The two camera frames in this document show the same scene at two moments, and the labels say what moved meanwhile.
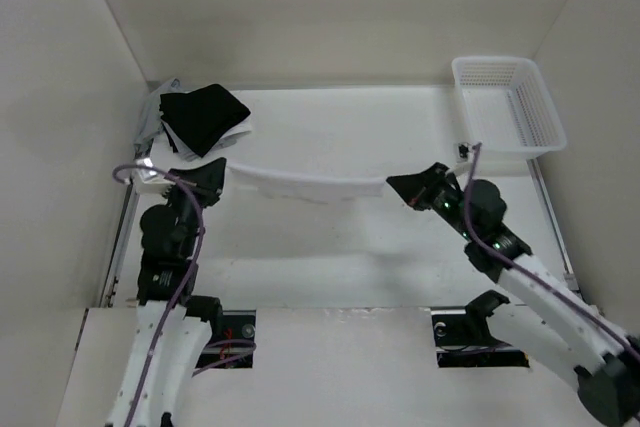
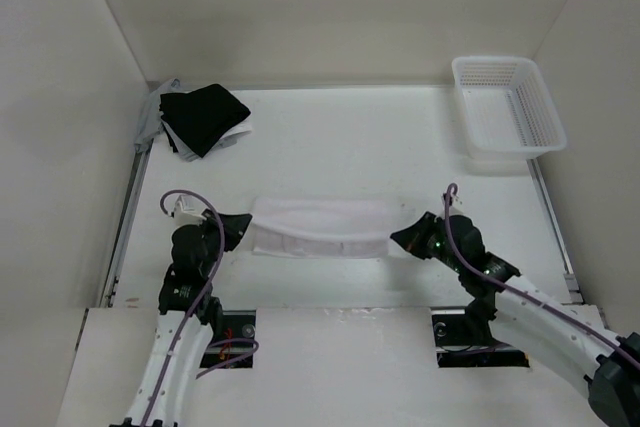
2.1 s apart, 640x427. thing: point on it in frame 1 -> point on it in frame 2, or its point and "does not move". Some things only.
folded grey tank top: [151, 121] does not move
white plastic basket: [507, 108] does not move
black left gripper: [205, 180] -> [234, 227]
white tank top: [305, 187] -> [320, 227]
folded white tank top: [188, 153] does not move
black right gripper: [417, 187] -> [412, 236]
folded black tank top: [199, 118] does not move
